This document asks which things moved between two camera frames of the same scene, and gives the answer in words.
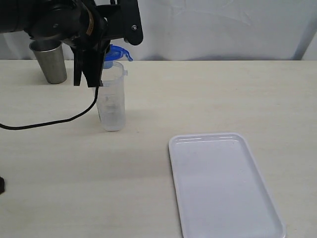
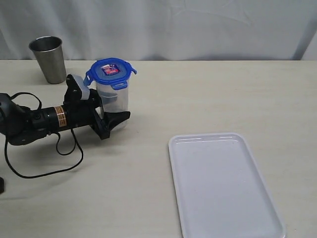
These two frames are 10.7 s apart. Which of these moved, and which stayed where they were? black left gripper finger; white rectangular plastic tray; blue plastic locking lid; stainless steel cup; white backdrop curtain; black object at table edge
Moved: blue plastic locking lid; black left gripper finger
Stayed: white backdrop curtain; white rectangular plastic tray; black object at table edge; stainless steel cup
